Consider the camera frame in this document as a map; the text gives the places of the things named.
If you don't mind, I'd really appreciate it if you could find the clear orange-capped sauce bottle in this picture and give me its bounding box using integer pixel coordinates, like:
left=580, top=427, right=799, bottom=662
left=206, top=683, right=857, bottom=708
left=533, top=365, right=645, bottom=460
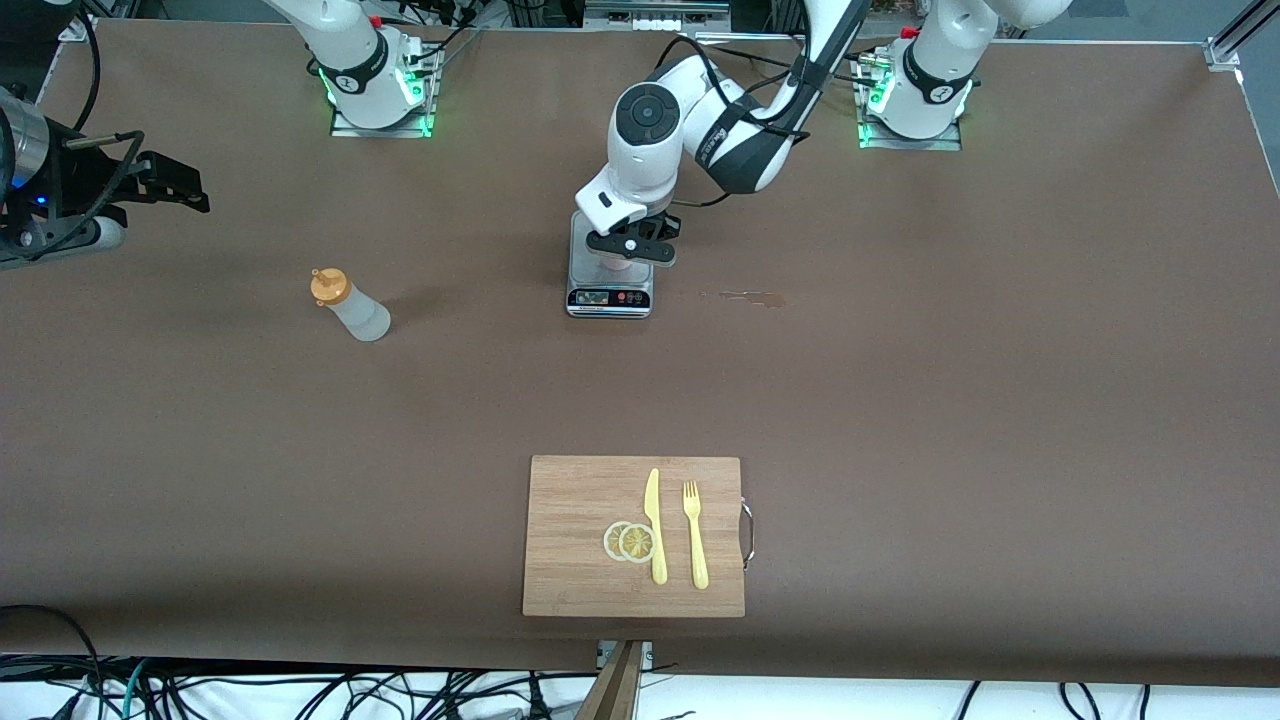
left=310, top=267, right=392, bottom=343

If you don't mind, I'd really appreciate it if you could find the silver digital kitchen scale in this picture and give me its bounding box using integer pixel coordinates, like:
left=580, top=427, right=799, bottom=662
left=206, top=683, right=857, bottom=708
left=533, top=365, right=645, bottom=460
left=566, top=208, right=657, bottom=320

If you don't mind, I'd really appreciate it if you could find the grey power strip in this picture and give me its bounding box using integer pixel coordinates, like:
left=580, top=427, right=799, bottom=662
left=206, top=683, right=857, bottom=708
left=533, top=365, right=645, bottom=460
left=583, top=0, right=733, bottom=33

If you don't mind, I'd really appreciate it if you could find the yellow plastic knife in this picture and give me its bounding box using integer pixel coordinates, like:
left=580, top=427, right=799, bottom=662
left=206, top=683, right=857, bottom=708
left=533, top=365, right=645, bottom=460
left=644, top=467, right=669, bottom=586

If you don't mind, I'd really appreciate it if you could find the yellow plastic fork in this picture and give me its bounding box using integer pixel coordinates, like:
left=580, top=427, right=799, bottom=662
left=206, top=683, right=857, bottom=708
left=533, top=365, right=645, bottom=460
left=682, top=480, right=711, bottom=590

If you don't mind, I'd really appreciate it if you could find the brown table cover sheet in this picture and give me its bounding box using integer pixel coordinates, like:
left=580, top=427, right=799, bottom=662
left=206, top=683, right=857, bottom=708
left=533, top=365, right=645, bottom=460
left=0, top=18, right=1280, bottom=691

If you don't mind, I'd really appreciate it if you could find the wooden strut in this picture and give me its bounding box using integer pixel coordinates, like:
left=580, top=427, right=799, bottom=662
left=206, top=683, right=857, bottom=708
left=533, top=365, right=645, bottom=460
left=575, top=640, right=646, bottom=720

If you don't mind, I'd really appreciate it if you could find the aluminium frame profile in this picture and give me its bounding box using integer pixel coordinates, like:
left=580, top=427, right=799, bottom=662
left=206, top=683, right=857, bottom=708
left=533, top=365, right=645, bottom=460
left=58, top=0, right=101, bottom=43
left=1205, top=0, right=1280, bottom=71

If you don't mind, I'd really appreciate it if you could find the grey metal arm base plate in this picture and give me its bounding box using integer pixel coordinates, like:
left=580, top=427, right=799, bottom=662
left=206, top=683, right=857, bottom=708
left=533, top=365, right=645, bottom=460
left=858, top=110, right=963, bottom=152
left=330, top=95, right=437, bottom=139

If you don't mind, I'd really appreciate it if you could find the wooden board with metal handle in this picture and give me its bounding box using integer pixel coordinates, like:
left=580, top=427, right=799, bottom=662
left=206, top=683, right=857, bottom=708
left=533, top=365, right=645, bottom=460
left=522, top=455, right=756, bottom=619

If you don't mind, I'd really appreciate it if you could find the black floor cable loop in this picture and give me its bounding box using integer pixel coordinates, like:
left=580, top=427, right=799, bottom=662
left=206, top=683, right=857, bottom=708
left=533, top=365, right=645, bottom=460
left=0, top=603, right=106, bottom=720

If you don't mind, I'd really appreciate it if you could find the teal floor cable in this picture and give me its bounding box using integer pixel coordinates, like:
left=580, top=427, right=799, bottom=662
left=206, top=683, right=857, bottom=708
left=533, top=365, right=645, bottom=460
left=90, top=658, right=151, bottom=720

